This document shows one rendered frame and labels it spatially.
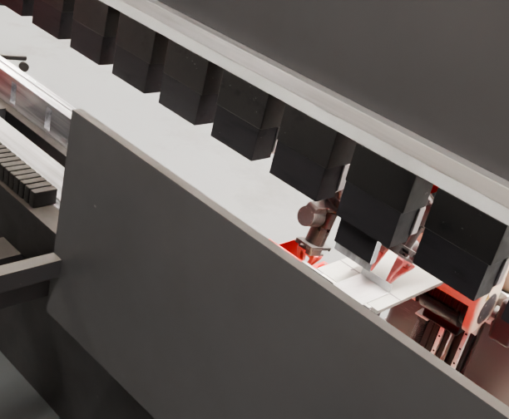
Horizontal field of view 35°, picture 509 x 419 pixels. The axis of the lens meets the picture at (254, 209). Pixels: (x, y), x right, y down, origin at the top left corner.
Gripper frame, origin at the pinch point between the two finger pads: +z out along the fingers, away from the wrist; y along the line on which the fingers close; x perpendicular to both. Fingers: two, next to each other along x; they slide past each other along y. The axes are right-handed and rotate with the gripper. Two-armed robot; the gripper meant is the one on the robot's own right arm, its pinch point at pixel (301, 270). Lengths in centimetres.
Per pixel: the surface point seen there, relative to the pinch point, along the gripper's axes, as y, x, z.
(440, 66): 78, 55, -68
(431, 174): 55, 50, -49
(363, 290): 37, 39, -18
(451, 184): 55, 55, -49
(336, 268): 36, 30, -18
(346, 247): 46, 35, -26
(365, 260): 46, 41, -26
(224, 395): 94, 53, -9
